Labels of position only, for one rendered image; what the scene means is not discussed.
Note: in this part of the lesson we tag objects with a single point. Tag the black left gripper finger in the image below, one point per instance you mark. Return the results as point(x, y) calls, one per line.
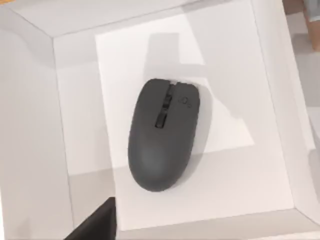
point(102, 225)

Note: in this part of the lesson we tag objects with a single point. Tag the dark grey computer mouse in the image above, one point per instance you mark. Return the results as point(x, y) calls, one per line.
point(160, 155)

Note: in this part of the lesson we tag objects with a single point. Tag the white open box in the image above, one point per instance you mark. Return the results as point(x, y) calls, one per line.
point(82, 105)

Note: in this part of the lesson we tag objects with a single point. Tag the pale wooden furniture piece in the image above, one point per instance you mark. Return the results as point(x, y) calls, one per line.
point(314, 37)

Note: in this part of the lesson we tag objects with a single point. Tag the grey blue object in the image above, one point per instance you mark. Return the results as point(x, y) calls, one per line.
point(314, 10)

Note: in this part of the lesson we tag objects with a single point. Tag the flat yellow square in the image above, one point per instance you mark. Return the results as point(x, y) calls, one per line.
point(6, 1)

